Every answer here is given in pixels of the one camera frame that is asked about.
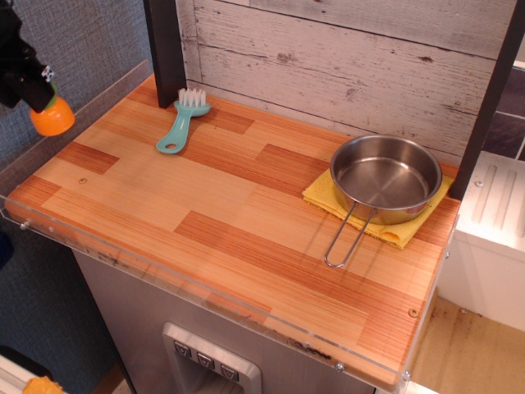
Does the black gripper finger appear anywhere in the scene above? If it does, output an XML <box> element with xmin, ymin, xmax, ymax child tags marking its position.
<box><xmin>18</xmin><ymin>65</ymin><xmax>56</xmax><ymax>113</ymax></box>
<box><xmin>0</xmin><ymin>80</ymin><xmax>21</xmax><ymax>108</ymax></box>

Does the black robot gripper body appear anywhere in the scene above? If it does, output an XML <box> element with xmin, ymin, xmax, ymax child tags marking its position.
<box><xmin>1</xmin><ymin>1</ymin><xmax>43</xmax><ymax>80</ymax></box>

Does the orange toy fruit green top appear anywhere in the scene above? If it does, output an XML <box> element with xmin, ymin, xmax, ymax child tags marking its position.
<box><xmin>29</xmin><ymin>82</ymin><xmax>75</xmax><ymax>137</ymax></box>

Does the clear acrylic left guard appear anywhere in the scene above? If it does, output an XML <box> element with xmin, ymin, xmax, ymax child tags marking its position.
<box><xmin>1</xmin><ymin>60</ymin><xmax>153</xmax><ymax>197</ymax></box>

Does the clear acrylic guard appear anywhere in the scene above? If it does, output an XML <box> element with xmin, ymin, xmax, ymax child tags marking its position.
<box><xmin>1</xmin><ymin>60</ymin><xmax>153</xmax><ymax>197</ymax></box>
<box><xmin>5</xmin><ymin>189</ymin><xmax>418</xmax><ymax>393</ymax></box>

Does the teal dish brush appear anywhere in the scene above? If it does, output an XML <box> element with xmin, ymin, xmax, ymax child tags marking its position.
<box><xmin>156</xmin><ymin>89</ymin><xmax>211</xmax><ymax>154</ymax></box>

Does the grey toy fridge cabinet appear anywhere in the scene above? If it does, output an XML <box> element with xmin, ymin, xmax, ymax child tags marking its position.
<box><xmin>74</xmin><ymin>252</ymin><xmax>375</xmax><ymax>393</ymax></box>

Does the yellow object at corner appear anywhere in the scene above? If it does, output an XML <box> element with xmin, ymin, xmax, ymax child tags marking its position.
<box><xmin>22</xmin><ymin>377</ymin><xmax>65</xmax><ymax>394</ymax></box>

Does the yellow folded cloth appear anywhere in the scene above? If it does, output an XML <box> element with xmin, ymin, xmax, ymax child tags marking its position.
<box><xmin>302</xmin><ymin>170</ymin><xmax>454</xmax><ymax>250</ymax></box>

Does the silver water dispenser panel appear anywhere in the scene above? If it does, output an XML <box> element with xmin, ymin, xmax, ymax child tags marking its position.
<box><xmin>162</xmin><ymin>322</ymin><xmax>263</xmax><ymax>393</ymax></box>

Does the stainless steel pan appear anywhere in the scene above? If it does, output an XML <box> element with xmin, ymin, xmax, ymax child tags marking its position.
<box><xmin>324</xmin><ymin>135</ymin><xmax>443</xmax><ymax>268</ymax></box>

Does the clear acrylic front guard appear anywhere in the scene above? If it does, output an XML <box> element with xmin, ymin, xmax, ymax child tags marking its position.
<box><xmin>5</xmin><ymin>189</ymin><xmax>418</xmax><ymax>393</ymax></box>

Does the white toy sink unit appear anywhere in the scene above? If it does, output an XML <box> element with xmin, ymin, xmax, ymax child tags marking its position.
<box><xmin>437</xmin><ymin>152</ymin><xmax>524</xmax><ymax>330</ymax></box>

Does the dark left post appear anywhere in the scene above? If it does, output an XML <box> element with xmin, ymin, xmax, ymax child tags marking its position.
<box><xmin>143</xmin><ymin>0</ymin><xmax>186</xmax><ymax>108</ymax></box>

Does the dark post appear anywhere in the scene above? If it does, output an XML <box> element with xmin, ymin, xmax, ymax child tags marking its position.
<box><xmin>450</xmin><ymin>0</ymin><xmax>524</xmax><ymax>200</ymax></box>
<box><xmin>143</xmin><ymin>0</ymin><xmax>186</xmax><ymax>108</ymax></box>

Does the dark right post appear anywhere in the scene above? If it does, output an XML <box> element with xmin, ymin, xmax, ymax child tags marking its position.
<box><xmin>450</xmin><ymin>0</ymin><xmax>524</xmax><ymax>200</ymax></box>

